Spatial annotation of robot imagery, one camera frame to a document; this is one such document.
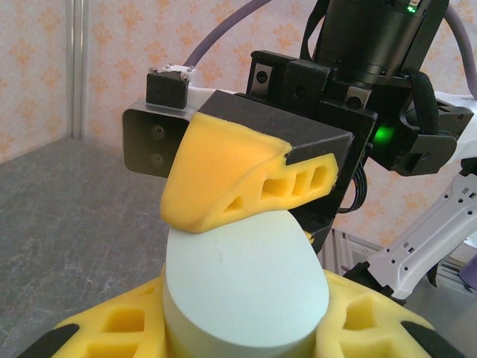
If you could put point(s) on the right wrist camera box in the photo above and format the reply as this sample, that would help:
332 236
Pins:
149 149

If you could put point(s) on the mint green earbud charging case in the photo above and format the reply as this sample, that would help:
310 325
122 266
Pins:
242 291

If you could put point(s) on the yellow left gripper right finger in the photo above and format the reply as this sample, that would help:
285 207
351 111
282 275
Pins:
372 335

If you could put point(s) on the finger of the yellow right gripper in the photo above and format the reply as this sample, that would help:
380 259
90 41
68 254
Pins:
320 223
223 156

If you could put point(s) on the wide aluminium mounting rail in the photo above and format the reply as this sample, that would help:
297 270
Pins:
354 250

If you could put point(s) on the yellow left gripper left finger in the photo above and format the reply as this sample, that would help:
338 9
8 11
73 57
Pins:
112 335

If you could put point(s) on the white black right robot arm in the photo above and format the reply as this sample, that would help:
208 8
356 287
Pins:
410 257

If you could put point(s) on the aluminium frame post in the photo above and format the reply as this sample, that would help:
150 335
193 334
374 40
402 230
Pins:
78 74

